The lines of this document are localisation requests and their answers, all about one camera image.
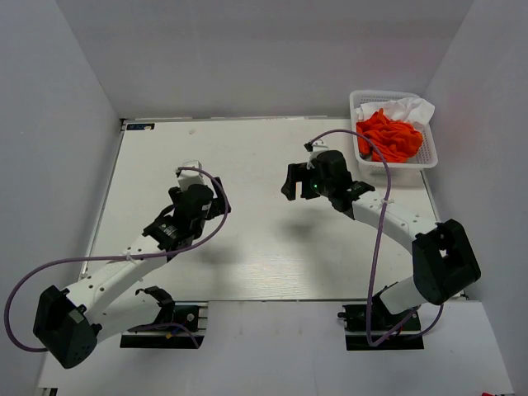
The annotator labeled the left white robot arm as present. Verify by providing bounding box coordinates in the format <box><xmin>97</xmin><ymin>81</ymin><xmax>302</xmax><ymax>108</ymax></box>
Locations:
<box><xmin>33</xmin><ymin>167</ymin><xmax>231</xmax><ymax>369</ymax></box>

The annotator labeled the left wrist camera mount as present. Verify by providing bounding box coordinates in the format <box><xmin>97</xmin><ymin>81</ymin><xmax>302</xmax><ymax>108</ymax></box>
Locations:
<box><xmin>176</xmin><ymin>160</ymin><xmax>205</xmax><ymax>191</ymax></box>

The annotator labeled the blue label sticker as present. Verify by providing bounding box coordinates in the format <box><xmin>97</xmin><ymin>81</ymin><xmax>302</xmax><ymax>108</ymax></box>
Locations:
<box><xmin>125</xmin><ymin>123</ymin><xmax>155</xmax><ymax>131</ymax></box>

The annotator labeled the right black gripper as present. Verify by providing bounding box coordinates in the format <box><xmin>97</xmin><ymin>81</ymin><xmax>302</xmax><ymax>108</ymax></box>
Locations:
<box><xmin>281</xmin><ymin>163</ymin><xmax>334</xmax><ymax>201</ymax></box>

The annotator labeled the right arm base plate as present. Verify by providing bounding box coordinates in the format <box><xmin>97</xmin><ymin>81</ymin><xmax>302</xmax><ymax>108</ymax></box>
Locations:
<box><xmin>337</xmin><ymin>304</ymin><xmax>424</xmax><ymax>351</ymax></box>

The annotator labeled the white t shirt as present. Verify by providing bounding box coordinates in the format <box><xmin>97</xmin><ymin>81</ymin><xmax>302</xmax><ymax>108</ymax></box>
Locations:
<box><xmin>354</xmin><ymin>97</ymin><xmax>435</xmax><ymax>126</ymax></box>

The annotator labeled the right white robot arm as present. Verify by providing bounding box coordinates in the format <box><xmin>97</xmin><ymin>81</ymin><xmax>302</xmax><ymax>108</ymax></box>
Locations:
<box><xmin>281</xmin><ymin>150</ymin><xmax>481</xmax><ymax>329</ymax></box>

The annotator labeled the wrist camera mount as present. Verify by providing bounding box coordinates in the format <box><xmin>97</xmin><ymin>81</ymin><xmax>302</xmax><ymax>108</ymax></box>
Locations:
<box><xmin>304</xmin><ymin>139</ymin><xmax>329</xmax><ymax>158</ymax></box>
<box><xmin>176</xmin><ymin>160</ymin><xmax>205</xmax><ymax>191</ymax></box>

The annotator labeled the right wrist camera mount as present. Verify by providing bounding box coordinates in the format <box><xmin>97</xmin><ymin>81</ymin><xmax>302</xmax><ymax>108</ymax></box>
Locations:
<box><xmin>304</xmin><ymin>139</ymin><xmax>329</xmax><ymax>158</ymax></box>

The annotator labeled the grey t shirt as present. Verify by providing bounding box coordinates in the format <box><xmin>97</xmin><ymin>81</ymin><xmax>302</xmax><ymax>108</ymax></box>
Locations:
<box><xmin>360</xmin><ymin>153</ymin><xmax>372</xmax><ymax>162</ymax></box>

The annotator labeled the orange t shirt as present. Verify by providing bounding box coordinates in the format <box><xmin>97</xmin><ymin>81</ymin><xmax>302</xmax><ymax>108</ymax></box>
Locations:
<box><xmin>356</xmin><ymin>110</ymin><xmax>423</xmax><ymax>163</ymax></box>

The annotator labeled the white plastic basket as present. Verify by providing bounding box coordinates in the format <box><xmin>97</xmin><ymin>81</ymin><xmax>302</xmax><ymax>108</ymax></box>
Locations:
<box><xmin>350</xmin><ymin>90</ymin><xmax>438</xmax><ymax>177</ymax></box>

